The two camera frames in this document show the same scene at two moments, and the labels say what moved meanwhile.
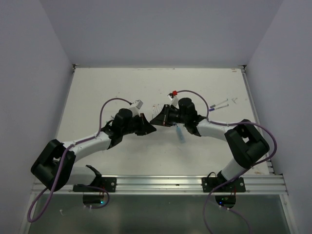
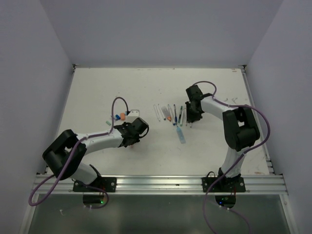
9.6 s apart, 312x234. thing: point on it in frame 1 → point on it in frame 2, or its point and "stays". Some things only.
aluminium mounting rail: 266,185 stays
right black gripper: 161,119 → 189,116
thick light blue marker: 181,136 stays
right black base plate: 237,185 stays
